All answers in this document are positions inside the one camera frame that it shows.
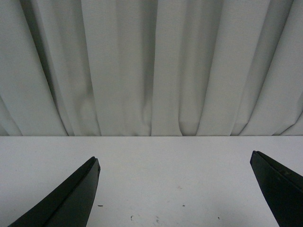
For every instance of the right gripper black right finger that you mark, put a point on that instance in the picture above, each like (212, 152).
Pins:
(281, 187)

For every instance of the grey pleated curtain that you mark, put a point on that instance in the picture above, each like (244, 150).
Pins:
(151, 67)

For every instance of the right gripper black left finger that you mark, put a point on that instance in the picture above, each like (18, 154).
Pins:
(69, 204)

